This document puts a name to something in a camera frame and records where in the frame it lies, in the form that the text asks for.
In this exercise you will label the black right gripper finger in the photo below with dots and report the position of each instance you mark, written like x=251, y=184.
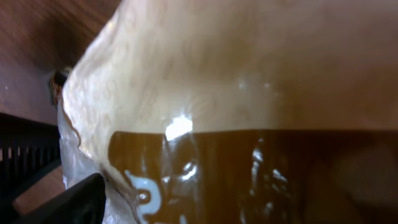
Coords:
x=83, y=203

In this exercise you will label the brown snack bag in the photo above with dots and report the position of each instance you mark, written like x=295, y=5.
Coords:
x=231, y=111

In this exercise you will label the grey plastic shopping basket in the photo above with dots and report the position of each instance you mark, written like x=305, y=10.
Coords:
x=29, y=151

